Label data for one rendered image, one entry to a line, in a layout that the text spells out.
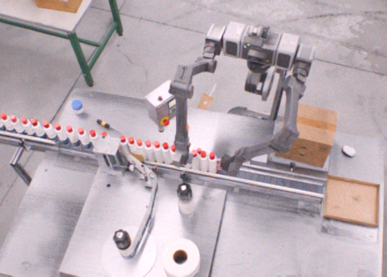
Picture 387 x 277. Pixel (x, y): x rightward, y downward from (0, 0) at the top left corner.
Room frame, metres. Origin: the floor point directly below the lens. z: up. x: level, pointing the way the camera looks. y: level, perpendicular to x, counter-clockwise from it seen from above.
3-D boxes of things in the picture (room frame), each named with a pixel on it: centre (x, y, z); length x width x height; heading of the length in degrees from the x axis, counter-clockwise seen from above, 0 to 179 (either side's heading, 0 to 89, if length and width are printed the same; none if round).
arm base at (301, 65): (1.54, -0.60, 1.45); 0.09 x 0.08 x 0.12; 66
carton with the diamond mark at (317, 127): (1.43, -0.68, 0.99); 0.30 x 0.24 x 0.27; 68
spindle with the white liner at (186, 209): (1.05, 0.07, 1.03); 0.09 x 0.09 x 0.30
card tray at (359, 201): (1.04, -0.89, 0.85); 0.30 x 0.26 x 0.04; 72
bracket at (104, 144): (1.38, 0.49, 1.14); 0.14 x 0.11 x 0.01; 72
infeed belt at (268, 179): (1.34, 0.05, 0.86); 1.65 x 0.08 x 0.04; 72
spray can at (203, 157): (1.30, -0.05, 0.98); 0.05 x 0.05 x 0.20
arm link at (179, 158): (1.24, 0.07, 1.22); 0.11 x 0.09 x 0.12; 156
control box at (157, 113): (1.45, 0.13, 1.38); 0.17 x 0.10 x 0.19; 127
